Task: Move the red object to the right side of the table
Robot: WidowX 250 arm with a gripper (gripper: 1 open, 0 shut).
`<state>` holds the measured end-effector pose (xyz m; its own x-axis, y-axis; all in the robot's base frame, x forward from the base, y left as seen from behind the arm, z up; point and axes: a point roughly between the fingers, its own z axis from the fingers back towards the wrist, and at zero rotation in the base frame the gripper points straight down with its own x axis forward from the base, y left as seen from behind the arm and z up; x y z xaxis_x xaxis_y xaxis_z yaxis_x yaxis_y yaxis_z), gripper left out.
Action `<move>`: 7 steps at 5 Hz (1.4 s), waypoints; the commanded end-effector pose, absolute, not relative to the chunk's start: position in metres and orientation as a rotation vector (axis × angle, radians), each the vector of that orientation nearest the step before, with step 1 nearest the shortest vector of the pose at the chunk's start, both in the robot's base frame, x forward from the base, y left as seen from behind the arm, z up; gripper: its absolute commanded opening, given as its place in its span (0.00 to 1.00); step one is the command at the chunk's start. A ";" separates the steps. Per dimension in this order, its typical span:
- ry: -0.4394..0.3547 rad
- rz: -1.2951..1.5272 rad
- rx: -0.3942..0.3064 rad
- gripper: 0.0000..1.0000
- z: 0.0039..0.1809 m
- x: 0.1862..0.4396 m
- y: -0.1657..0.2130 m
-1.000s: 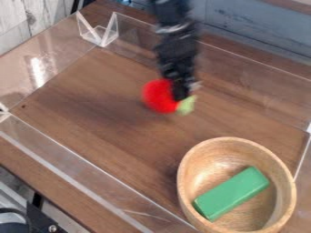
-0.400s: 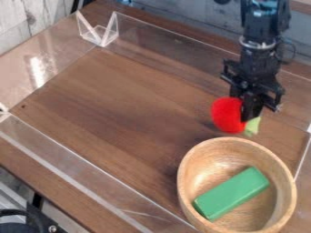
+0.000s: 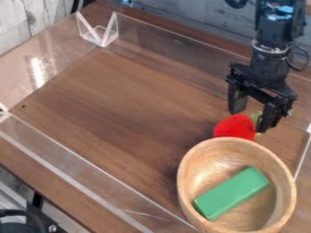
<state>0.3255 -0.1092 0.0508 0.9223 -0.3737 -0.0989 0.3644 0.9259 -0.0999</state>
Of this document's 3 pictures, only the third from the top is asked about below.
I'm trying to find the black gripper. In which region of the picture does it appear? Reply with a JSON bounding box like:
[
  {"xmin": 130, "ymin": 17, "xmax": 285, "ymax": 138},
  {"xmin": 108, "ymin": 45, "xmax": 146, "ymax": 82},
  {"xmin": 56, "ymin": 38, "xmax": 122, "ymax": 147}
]
[{"xmin": 225, "ymin": 40, "xmax": 297, "ymax": 133}]

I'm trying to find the red plush tomato toy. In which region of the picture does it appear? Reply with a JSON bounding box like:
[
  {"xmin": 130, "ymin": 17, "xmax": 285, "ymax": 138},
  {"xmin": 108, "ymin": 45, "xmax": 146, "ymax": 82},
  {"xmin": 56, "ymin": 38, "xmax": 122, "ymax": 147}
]
[{"xmin": 212, "ymin": 111, "xmax": 262, "ymax": 140}]

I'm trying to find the wooden bowl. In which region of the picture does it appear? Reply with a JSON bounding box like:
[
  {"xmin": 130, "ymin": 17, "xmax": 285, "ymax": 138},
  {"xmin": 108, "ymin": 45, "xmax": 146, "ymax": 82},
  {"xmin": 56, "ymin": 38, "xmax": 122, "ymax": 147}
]
[{"xmin": 177, "ymin": 137, "xmax": 296, "ymax": 233}]

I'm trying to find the green rectangular block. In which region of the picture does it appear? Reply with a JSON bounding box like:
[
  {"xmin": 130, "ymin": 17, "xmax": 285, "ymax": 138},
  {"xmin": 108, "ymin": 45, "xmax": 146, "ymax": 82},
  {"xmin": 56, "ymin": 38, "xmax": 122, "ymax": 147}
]
[{"xmin": 192, "ymin": 167, "xmax": 269, "ymax": 221}]

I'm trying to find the black clamp with screw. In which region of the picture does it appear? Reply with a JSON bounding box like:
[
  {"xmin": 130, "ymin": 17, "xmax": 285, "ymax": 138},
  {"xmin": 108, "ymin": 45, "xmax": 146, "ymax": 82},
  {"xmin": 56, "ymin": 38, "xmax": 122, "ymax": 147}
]
[{"xmin": 25, "ymin": 203, "xmax": 68, "ymax": 233}]

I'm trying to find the clear acrylic back wall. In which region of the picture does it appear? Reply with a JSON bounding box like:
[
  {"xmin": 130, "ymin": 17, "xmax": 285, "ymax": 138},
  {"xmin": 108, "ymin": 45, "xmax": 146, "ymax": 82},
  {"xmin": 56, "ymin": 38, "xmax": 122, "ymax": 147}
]
[{"xmin": 114, "ymin": 12, "xmax": 311, "ymax": 130}]

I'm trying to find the clear acrylic wall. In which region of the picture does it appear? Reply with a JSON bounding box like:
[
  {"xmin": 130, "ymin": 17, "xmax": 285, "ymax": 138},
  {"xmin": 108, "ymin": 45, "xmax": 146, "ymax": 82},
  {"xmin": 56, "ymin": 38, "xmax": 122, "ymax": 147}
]
[
  {"xmin": 114, "ymin": 12, "xmax": 311, "ymax": 130},
  {"xmin": 0, "ymin": 113, "xmax": 196, "ymax": 233}
]

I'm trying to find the clear acrylic corner bracket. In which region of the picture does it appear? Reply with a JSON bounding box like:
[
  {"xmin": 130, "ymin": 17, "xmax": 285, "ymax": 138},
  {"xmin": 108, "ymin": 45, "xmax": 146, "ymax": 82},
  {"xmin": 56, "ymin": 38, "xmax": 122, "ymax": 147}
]
[{"xmin": 74, "ymin": 12, "xmax": 118, "ymax": 47}]

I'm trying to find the clear acrylic front wall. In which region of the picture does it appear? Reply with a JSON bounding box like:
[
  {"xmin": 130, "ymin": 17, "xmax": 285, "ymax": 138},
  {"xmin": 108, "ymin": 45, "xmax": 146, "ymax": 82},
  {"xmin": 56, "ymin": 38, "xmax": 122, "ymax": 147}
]
[{"xmin": 0, "ymin": 113, "xmax": 196, "ymax": 233}]

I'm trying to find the black cable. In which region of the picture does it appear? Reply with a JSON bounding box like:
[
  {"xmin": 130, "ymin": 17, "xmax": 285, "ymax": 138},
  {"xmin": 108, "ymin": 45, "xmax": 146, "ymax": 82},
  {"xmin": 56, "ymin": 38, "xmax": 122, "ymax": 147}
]
[{"xmin": 0, "ymin": 208, "xmax": 37, "ymax": 233}]

